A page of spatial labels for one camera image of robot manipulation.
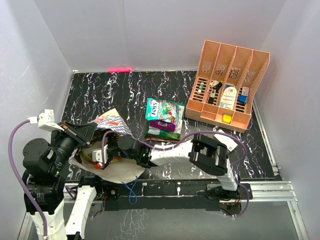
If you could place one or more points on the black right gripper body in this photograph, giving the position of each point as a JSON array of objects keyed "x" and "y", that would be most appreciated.
[{"x": 115, "y": 150}]

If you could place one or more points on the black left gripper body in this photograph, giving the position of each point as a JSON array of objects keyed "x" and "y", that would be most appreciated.
[{"x": 64, "y": 145}]

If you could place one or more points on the blue checkered paper bag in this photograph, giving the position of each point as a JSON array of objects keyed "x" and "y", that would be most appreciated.
[{"x": 124, "y": 171}]

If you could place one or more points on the purple snack packet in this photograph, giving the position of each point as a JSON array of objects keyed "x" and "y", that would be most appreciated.
[{"x": 162, "y": 125}]

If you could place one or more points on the teal Fox's candy bag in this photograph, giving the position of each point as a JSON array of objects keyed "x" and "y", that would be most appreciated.
[{"x": 161, "y": 110}]

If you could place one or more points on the green snack bag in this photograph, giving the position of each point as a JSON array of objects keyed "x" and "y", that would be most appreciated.
[{"x": 151, "y": 131}]

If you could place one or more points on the red Doritos chip bag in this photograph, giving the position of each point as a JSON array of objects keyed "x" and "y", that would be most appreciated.
[{"x": 161, "y": 139}]

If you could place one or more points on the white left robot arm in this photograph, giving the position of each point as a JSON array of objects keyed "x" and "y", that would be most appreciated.
[{"x": 44, "y": 198}]

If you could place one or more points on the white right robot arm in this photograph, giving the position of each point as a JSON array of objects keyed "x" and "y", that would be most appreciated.
[{"x": 208, "y": 154}]

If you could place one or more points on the orange candy packet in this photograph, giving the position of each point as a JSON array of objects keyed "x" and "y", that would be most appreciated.
[{"x": 87, "y": 157}]

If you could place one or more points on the pink tape strip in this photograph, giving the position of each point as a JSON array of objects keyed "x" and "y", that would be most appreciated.
[{"x": 119, "y": 70}]

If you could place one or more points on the white green tube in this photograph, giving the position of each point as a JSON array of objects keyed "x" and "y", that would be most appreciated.
[{"x": 199, "y": 91}]

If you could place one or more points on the black clip tool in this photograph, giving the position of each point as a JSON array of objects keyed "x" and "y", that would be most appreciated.
[{"x": 214, "y": 91}]

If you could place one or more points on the yellow sticky note block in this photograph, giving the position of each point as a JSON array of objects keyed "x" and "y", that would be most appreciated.
[{"x": 227, "y": 118}]

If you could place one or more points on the white box with red logo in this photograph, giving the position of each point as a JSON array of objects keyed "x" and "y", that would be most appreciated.
[{"x": 226, "y": 140}]

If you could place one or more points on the pink desk organizer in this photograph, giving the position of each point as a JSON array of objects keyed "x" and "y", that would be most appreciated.
[{"x": 234, "y": 66}]

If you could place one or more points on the white labelled card pack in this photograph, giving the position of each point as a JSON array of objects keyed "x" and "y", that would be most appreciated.
[{"x": 228, "y": 98}]

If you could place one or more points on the blue small box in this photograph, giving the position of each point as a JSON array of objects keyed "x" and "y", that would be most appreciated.
[{"x": 242, "y": 99}]

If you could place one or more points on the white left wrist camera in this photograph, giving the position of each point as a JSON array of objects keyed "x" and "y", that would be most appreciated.
[{"x": 45, "y": 121}]

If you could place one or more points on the aluminium base frame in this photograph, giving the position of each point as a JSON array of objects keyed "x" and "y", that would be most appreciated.
[{"x": 272, "y": 212}]

